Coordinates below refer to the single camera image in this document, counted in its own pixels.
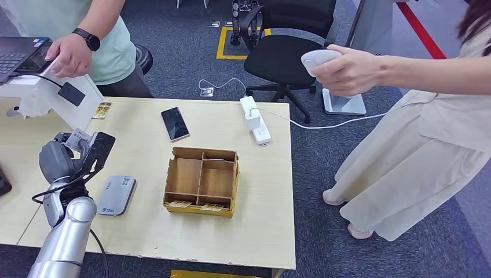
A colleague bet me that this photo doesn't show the beige person's hand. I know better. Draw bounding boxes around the beige person's hand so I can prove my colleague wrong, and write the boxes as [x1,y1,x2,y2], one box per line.
[312,44,384,97]

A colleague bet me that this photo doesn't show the black round stool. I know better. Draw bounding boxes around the black round stool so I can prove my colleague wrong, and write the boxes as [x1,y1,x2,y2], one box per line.
[134,43,154,75]

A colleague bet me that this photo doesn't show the white furniture legs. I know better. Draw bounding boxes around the white furniture legs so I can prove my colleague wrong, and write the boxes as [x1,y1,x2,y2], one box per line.
[176,0,210,9]

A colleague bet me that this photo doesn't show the black laptop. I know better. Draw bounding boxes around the black laptop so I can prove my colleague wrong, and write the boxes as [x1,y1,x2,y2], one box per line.
[0,36,50,85]

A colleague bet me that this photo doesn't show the long white charging cable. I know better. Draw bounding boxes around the long white charging cable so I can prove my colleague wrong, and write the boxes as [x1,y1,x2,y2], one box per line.
[249,109,390,130]

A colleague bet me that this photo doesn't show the black office chair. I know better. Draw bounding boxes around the black office chair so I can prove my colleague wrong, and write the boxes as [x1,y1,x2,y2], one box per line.
[240,0,338,123]

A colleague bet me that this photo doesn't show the white desk stand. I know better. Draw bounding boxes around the white desk stand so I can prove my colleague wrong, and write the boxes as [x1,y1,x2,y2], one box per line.
[0,61,104,131]

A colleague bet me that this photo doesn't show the white plug adapter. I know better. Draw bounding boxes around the white plug adapter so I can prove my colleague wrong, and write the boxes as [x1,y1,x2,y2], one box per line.
[245,107,262,130]

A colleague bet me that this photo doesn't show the white crumpled plastic wrap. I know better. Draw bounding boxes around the white crumpled plastic wrap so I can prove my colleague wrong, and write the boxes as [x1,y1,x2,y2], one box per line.
[17,96,53,119]

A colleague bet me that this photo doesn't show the thin black device cable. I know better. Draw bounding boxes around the thin black device cable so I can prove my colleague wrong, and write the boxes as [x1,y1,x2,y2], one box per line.
[11,74,64,90]

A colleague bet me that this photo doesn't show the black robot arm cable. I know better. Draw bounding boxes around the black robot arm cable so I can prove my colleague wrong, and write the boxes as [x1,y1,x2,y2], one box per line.
[31,184,110,278]

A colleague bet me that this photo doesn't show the small black square device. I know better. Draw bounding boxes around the small black square device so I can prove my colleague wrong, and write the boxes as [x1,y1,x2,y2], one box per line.
[57,82,86,107]

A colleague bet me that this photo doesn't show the person's hand with watch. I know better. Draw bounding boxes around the person's hand with watch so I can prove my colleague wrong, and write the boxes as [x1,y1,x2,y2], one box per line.
[45,34,93,79]

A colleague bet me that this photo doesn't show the white black handheld controller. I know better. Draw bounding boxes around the white black handheld controller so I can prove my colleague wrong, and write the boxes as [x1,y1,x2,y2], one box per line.
[301,49,343,78]

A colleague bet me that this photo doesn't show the black smartphone rose-gold edge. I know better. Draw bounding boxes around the black smartphone rose-gold edge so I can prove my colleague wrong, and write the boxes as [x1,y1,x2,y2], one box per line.
[160,107,190,143]

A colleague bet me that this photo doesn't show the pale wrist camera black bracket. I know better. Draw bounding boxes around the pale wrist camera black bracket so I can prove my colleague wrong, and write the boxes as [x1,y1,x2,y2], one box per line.
[69,131,116,185]

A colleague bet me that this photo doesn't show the pale shoe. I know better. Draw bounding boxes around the pale shoe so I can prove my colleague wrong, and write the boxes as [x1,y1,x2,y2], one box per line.
[322,188,348,206]
[347,222,373,240]

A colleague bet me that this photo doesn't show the black metal equipment legs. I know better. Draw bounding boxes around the black metal equipment legs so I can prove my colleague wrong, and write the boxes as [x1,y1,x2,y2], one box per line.
[230,0,265,46]

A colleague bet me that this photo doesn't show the white power strip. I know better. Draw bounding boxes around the white power strip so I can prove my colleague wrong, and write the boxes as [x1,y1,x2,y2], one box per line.
[240,96,272,147]

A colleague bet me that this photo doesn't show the white ID card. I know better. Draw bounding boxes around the white ID card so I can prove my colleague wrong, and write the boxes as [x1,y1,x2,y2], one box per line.
[64,128,93,152]

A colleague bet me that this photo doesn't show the white power strip cord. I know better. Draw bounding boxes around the white power strip cord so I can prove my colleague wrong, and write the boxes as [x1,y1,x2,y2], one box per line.
[198,77,248,97]

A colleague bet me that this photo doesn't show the wooden compartment box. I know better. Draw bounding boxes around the wooden compartment box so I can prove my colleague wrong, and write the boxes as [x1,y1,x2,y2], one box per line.
[162,147,240,219]

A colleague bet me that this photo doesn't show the gold room key card stack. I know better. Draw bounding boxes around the gold room key card stack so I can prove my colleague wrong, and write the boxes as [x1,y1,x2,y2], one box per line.
[91,102,113,120]

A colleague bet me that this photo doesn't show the black phone on stand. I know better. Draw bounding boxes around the black phone on stand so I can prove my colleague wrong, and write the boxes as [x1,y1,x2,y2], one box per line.
[17,41,54,74]

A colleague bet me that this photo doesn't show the black object at desk edge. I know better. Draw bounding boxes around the black object at desk edge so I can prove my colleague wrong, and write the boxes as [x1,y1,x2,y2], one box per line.
[0,167,12,197]

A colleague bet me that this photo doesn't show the grey kiosk stand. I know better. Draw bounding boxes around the grey kiosk stand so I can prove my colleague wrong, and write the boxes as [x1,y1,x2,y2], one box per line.
[322,0,395,116]

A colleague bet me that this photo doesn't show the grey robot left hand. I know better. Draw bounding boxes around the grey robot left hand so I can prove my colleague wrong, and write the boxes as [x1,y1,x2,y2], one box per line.
[39,132,93,185]

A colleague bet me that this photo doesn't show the person in beige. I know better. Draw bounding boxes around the person in beige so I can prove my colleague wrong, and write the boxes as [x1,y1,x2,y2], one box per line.
[322,0,491,243]

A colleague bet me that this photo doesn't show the black wristwatch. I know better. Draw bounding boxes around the black wristwatch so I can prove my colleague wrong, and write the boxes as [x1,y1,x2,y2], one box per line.
[71,27,101,52]

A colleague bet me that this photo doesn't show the person in pale green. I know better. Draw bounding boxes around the person in pale green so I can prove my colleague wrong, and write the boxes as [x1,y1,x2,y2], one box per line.
[0,0,153,98]

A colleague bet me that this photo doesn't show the yellow box under desk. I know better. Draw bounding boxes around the yellow box under desk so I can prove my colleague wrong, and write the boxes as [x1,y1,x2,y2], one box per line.
[170,269,283,278]

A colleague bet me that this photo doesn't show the grey card reader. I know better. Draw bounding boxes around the grey card reader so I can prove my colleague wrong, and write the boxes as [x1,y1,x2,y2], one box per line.
[96,175,137,217]

